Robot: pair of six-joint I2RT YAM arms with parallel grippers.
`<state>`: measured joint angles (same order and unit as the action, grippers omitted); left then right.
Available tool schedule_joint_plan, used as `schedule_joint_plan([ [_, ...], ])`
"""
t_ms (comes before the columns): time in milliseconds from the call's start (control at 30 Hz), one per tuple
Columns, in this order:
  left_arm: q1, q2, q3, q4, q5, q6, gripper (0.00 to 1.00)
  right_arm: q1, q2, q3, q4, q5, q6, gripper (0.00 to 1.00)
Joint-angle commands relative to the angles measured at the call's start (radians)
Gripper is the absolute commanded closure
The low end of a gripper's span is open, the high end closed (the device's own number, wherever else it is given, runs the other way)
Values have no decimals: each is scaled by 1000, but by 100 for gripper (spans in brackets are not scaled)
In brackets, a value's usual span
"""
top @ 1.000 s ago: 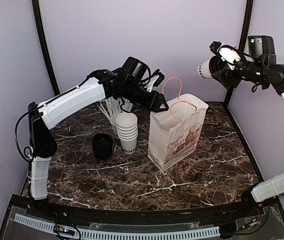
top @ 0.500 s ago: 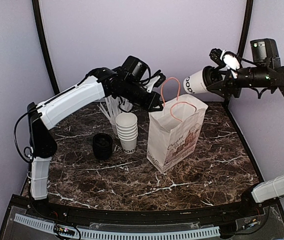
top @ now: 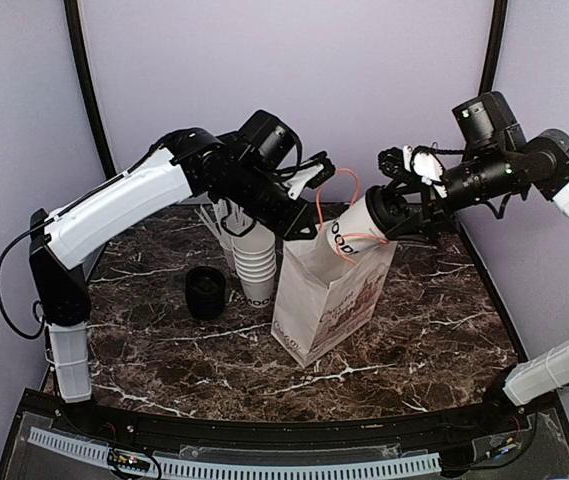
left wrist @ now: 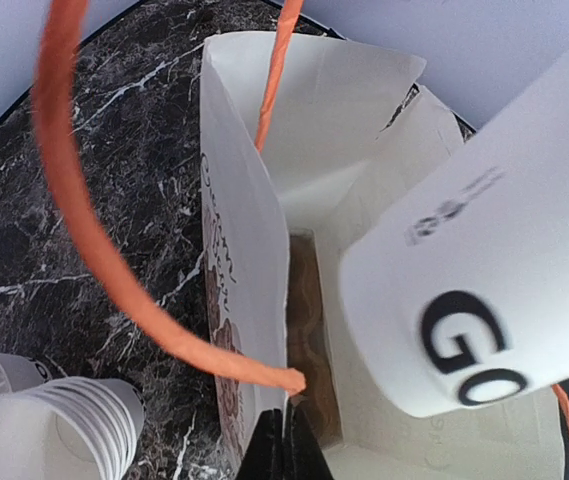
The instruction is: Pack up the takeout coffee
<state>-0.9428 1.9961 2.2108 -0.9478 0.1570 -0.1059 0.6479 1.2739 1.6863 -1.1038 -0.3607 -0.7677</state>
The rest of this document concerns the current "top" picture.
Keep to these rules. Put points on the single black cup lid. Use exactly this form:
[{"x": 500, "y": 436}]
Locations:
[{"x": 389, "y": 212}]

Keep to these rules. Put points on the black front table rail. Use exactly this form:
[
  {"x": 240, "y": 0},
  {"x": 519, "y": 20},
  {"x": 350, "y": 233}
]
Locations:
[{"x": 448, "y": 430}]

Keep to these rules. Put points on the white cup holding straws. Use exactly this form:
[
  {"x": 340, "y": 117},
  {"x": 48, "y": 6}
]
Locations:
[{"x": 226, "y": 244}]

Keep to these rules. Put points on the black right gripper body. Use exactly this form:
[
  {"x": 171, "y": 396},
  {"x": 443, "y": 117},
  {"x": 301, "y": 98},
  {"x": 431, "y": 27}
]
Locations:
[{"x": 495, "y": 176}]

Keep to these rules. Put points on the printed paper takeout bag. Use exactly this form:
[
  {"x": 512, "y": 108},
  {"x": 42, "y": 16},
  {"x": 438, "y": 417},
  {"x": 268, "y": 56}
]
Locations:
[{"x": 322, "y": 297}]

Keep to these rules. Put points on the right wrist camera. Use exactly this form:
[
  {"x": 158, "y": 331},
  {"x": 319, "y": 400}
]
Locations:
[{"x": 487, "y": 121}]

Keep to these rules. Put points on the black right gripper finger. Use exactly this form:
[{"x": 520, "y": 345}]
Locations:
[
  {"x": 418, "y": 227},
  {"x": 401, "y": 189}
]

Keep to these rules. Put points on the grey slotted cable duct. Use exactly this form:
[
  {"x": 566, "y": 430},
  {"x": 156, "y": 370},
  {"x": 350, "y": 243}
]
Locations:
[{"x": 217, "y": 463}]

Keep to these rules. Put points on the single white paper cup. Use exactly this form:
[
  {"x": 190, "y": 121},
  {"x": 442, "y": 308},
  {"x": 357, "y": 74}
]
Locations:
[{"x": 354, "y": 231}]

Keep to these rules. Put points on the black right corner post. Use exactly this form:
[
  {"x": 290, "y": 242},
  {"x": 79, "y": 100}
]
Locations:
[{"x": 489, "y": 50}]

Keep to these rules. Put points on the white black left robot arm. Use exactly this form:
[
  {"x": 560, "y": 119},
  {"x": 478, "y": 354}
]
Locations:
[{"x": 239, "y": 167}]

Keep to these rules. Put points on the stack of white paper cups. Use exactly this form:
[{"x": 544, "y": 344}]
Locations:
[{"x": 255, "y": 263}]

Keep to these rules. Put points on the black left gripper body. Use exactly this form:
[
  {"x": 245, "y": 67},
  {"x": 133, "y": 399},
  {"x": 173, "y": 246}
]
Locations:
[{"x": 252, "y": 192}]

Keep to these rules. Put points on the bundle of wrapped white straws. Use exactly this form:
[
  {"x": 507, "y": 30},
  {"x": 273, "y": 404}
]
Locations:
[{"x": 225, "y": 220}]

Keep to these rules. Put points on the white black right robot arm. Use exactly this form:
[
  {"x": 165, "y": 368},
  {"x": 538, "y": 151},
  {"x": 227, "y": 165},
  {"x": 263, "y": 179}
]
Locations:
[{"x": 423, "y": 196}]

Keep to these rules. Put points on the black corner post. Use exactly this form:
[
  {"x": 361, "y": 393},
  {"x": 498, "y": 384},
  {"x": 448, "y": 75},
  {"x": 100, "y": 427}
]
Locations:
[
  {"x": 489, "y": 50},
  {"x": 87, "y": 88}
]

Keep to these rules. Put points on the black left corner post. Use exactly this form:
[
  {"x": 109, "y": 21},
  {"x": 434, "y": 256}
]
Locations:
[{"x": 87, "y": 88}]

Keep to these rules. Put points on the stack of black cup lids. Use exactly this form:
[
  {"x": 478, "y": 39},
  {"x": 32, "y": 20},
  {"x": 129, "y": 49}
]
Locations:
[{"x": 205, "y": 292}]

